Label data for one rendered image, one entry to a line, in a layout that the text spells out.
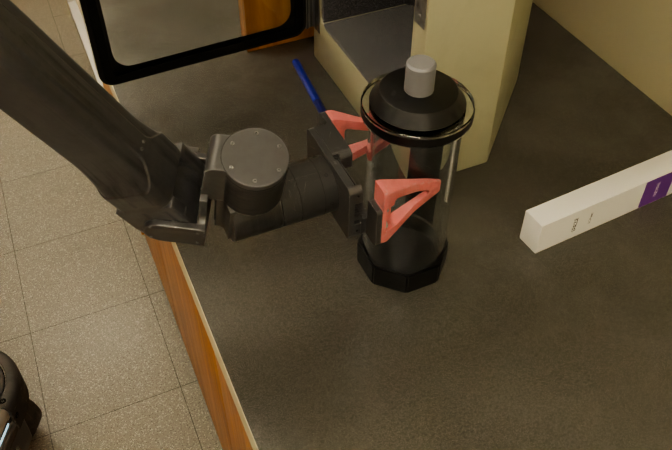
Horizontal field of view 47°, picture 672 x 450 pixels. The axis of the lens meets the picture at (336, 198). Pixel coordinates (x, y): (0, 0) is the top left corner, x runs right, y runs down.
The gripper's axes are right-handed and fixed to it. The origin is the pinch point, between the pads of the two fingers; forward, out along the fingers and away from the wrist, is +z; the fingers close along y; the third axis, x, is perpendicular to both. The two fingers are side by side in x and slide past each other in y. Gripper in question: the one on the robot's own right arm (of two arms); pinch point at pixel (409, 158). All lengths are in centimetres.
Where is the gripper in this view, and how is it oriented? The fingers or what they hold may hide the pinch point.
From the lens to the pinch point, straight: 78.7
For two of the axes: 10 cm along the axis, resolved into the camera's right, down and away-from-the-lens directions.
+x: -0.1, 7.2, 6.9
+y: -4.1, -6.4, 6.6
